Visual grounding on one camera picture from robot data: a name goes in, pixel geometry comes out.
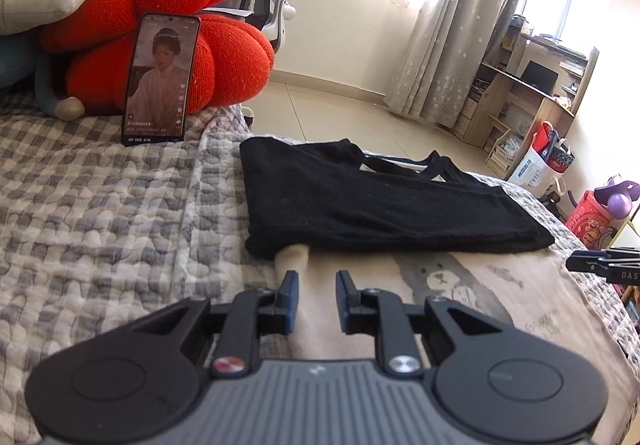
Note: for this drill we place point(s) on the black monitor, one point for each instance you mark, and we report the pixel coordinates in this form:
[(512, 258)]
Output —
[(538, 76)]

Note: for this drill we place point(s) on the white cream garment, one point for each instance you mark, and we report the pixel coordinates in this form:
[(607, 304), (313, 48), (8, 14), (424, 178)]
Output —
[(531, 291)]

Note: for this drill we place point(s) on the purple ball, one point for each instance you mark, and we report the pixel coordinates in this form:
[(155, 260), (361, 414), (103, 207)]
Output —
[(619, 205)]

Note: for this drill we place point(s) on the blue plush toy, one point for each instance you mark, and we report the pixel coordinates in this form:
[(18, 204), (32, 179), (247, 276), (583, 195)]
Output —
[(22, 56)]

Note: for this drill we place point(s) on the wooden desk with shelves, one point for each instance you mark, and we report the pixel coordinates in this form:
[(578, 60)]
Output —
[(501, 113)]

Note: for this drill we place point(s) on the black smartphone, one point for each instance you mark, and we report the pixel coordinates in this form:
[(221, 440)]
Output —
[(159, 79)]

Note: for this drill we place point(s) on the grey star curtain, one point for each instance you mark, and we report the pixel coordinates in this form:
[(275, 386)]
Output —
[(447, 44)]

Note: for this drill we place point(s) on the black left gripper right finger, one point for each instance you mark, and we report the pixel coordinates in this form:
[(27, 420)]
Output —
[(387, 319)]

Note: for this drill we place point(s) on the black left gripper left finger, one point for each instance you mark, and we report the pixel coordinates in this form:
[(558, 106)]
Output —
[(241, 324)]

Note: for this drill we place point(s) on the red flower plush cushion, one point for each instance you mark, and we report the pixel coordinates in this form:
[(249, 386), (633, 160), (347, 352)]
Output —
[(232, 60)]

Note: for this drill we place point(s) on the white paper shopping bag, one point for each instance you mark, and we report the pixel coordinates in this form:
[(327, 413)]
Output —
[(541, 169)]

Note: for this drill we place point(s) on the black garment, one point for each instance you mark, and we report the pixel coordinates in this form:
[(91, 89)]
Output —
[(333, 196)]

